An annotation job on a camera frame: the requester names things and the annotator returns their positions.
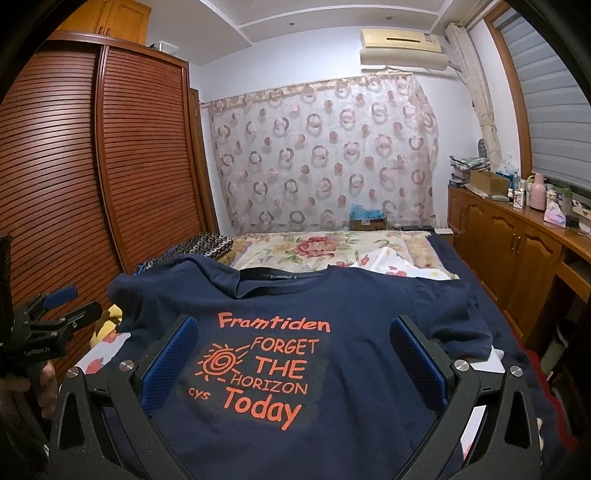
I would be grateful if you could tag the cream wall air conditioner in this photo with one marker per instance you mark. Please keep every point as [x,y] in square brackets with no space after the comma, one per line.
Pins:
[402,48]

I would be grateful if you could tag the stack of folded papers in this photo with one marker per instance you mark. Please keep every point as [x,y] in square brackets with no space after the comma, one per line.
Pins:
[462,168]

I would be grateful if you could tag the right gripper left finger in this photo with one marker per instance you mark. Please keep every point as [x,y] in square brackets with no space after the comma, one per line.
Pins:
[104,426]

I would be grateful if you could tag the pink thermos jug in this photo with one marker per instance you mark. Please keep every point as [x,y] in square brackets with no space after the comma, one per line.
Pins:
[537,192]

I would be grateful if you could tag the cardboard box on sideboard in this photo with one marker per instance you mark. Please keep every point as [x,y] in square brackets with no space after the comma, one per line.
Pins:
[489,183]

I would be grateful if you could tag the brown louvered wooden wardrobe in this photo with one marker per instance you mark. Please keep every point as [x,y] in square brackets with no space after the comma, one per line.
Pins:
[102,164]

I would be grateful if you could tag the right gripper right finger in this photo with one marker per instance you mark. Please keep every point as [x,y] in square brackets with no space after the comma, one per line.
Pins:
[486,427]

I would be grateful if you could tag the grey window roller blind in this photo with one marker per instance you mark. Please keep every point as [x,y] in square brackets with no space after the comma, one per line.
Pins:
[558,112]

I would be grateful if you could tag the navy blue printed t-shirt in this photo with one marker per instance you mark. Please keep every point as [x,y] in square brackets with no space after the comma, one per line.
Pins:
[293,375]

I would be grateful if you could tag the upper wooden cabinet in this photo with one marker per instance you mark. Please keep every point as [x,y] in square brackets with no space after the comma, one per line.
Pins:
[120,19]

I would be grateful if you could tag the dark circle-patterned folded blanket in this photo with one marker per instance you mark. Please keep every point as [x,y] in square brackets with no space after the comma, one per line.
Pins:
[211,245]

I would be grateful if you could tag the yellow plush toy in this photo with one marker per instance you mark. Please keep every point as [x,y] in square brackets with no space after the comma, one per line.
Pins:
[105,329]

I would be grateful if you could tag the long wooden sideboard cabinet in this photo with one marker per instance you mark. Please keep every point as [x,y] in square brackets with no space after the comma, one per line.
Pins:
[517,256]

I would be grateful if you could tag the person's left hand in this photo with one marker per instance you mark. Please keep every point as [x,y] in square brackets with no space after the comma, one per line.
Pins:
[45,388]

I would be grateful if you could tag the pink tissue pack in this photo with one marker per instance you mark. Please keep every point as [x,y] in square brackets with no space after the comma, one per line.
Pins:
[554,215]

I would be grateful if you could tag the navy blue mattress cover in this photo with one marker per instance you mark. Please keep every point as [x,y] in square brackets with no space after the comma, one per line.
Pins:
[553,451]

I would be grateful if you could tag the white flower strawberry sheet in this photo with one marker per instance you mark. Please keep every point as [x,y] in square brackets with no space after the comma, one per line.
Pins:
[111,350]

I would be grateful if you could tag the pink circle-patterned curtain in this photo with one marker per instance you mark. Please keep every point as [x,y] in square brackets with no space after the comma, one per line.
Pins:
[302,157]

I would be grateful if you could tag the beige rose floral bedspread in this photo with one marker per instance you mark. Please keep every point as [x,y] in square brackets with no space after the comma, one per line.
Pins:
[406,254]

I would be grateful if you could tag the tied beige window curtain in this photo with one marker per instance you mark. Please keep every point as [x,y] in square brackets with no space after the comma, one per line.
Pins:
[475,79]

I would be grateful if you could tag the small cardboard box blue contents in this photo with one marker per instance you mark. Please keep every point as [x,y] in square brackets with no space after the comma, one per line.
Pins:
[363,219]

